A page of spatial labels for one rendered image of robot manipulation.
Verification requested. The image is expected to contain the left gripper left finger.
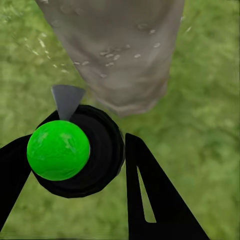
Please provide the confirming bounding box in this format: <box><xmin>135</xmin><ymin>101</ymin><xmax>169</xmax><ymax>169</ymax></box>
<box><xmin>0</xmin><ymin>135</ymin><xmax>32</xmax><ymax>231</ymax></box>

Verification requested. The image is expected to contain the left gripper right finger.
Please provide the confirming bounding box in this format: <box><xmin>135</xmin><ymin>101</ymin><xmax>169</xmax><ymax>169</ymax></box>
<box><xmin>124</xmin><ymin>133</ymin><xmax>210</xmax><ymax>240</ymax></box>

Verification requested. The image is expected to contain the pesticide atomizer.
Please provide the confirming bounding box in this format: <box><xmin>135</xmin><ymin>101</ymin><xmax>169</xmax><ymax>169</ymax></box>
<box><xmin>26</xmin><ymin>84</ymin><xmax>126</xmax><ymax>199</ymax></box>

